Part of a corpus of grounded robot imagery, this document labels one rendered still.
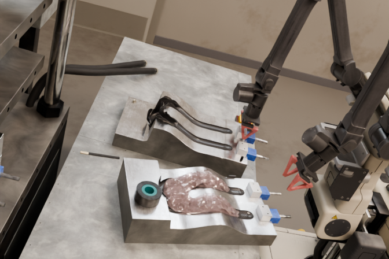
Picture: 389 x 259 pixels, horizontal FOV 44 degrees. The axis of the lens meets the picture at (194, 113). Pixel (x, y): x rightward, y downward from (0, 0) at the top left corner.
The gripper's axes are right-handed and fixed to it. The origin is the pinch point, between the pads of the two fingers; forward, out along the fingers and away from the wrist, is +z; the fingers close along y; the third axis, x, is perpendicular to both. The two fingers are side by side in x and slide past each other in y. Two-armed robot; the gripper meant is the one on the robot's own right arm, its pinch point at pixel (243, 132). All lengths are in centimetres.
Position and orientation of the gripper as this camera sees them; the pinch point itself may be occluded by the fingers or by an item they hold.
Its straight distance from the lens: 193.2
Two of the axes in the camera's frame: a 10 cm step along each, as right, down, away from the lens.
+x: 9.6, 2.8, 1.0
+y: -0.7, 5.4, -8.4
